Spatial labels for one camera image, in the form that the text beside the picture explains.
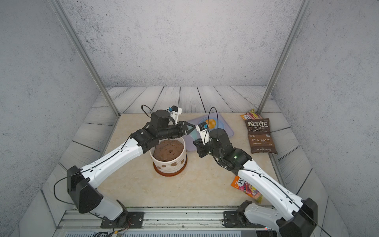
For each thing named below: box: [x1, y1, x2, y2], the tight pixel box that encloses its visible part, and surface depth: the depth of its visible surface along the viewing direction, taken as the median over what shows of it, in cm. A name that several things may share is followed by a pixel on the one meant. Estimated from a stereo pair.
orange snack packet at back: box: [240, 108, 263, 120], surface depth 117 cm
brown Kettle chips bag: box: [244, 118, 278, 155], surface depth 106 cm
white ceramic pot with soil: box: [149, 136, 187, 174], surface depth 86 cm
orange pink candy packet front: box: [230, 175, 264, 204], surface depth 82 cm
